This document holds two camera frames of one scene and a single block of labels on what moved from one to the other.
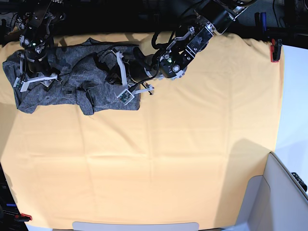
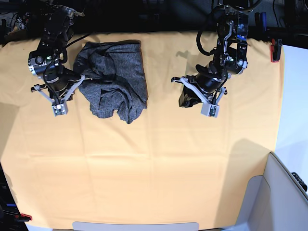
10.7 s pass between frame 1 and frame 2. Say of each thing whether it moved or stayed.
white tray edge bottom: stayed
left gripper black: moved
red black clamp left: stayed
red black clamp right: stayed
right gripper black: moved
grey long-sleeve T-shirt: moved
